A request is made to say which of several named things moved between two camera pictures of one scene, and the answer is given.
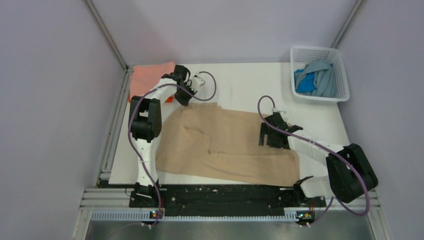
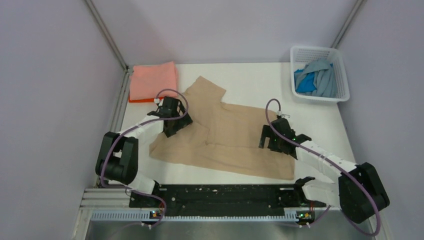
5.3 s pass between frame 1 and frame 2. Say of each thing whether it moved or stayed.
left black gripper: moved
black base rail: stayed
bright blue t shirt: stayed
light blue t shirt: stayed
